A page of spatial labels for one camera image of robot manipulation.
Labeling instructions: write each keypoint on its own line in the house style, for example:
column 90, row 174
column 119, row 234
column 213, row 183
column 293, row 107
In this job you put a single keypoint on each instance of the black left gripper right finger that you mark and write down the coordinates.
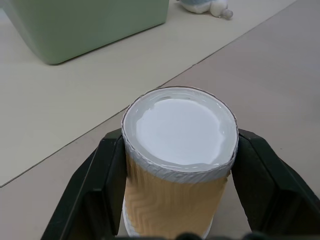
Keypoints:
column 270, row 190

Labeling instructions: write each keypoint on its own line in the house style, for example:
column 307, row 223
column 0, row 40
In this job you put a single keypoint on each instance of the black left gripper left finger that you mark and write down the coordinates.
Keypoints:
column 92, row 190

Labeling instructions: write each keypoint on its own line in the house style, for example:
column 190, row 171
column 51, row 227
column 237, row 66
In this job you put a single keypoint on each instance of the brown ribbed paper cup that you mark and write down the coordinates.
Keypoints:
column 175, row 155

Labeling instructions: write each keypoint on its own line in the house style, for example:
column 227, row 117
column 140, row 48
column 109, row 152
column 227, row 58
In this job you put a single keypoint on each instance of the light green plastic bin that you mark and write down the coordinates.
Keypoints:
column 95, row 27

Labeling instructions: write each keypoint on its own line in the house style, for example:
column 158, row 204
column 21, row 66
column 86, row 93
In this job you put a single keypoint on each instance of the white plush toy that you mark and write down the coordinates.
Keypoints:
column 207, row 7

